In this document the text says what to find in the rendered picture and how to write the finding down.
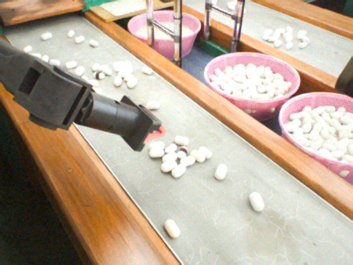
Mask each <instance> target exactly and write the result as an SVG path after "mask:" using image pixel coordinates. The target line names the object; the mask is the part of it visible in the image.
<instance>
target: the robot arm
mask: <svg viewBox="0 0 353 265"><path fill-rule="evenodd" d="M0 82H1V83H2V84H3V87H4V88H5V89H6V90H7V91H8V92H10V94H11V95H14V98H13V100H14V101H15V102H16V103H17V104H19V105H20V106H21V107H23V108H24V109H26V110H27V111H28V112H29V113H30V116H29V117H28V119H29V120H30V121H31V122H33V123H34V124H36V125H39V126H41V127H43V128H49V129H50V130H54V131H56V130H57V129H58V128H61V129H64V130H67V131H68V130H69V128H70V126H71V125H72V123H73V122H74V123H75V124H76V125H81V126H85V127H88V128H93V129H96V130H100V131H104V132H107V133H111V134H116V135H119V136H121V138H122V139H123V140H124V141H125V142H127V144H128V145H129V146H130V147H131V148H132V149H133V151H138V152H141V151H142V150H143V148H144V146H145V143H147V142H149V141H150V140H152V139H157V138H159V137H164V134H166V132H167V130H166V129H165V128H164V126H163V125H162V124H161V120H160V119H158V117H157V116H156V115H155V114H153V113H152V111H150V110H149V109H148V108H147V107H146V106H143V105H141V104H139V105H137V104H136V103H134V102H133V100H132V99H130V97H128V96H126V95H124V96H123V97H122V99H121V101H117V100H114V99H111V98H109V97H104V96H103V95H100V94H98V93H96V92H95V90H94V89H93V88H92V87H93V85H92V84H91V83H90V82H88V81H86V80H85V79H84V78H82V77H80V76H79V75H76V74H74V73H73V72H70V71H69V70H66V69H63V68H62V67H60V66H58V65H55V66H52V65H51V64H50V63H48V62H47V61H44V60H43V59H40V58H38V57H35V56H33V55H30V54H28V53H23V52H22V51H20V50H19V49H17V48H15V46H12V44H10V43H8V42H7V41H6V40H3V39H2V38H1V37H0Z"/></svg>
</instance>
